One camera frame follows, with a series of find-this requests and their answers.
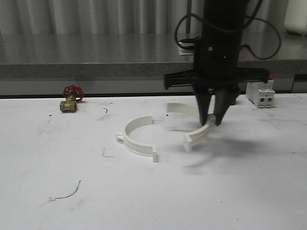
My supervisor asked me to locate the white circuit breaker red switch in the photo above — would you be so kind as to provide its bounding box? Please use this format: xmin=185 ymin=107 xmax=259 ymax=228
xmin=246 ymin=76 xmax=275 ymax=108

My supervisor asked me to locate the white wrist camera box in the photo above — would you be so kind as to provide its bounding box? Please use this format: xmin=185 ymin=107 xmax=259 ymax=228
xmin=178 ymin=47 xmax=194 ymax=56

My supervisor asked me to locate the brass valve red handwheel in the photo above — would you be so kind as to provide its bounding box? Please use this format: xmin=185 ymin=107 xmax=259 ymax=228
xmin=59 ymin=85 xmax=84 ymax=113

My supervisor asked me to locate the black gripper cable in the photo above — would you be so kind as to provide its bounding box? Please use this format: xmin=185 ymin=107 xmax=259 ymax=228
xmin=174 ymin=0 xmax=282 ymax=60

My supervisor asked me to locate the grey stone counter ledge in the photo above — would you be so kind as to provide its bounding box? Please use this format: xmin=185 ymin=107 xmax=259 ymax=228
xmin=0 ymin=32 xmax=307 ymax=81

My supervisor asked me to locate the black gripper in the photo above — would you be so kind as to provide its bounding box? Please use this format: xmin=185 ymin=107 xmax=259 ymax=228
xmin=164 ymin=35 xmax=270 ymax=126

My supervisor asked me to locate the white container on counter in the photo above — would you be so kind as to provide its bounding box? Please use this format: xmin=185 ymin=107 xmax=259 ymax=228
xmin=283 ymin=0 xmax=307 ymax=35

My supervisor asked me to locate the dark brown pipe coupling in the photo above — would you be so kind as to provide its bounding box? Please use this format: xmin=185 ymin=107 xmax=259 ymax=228
xmin=230 ymin=86 xmax=240 ymax=105

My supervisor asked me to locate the white half pipe clamp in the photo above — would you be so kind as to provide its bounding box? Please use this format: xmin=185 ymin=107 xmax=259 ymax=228
xmin=115 ymin=115 xmax=157 ymax=162
xmin=165 ymin=100 xmax=215 ymax=152

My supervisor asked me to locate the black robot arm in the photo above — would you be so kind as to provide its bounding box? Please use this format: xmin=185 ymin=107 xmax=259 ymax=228
xmin=164 ymin=0 xmax=270 ymax=126

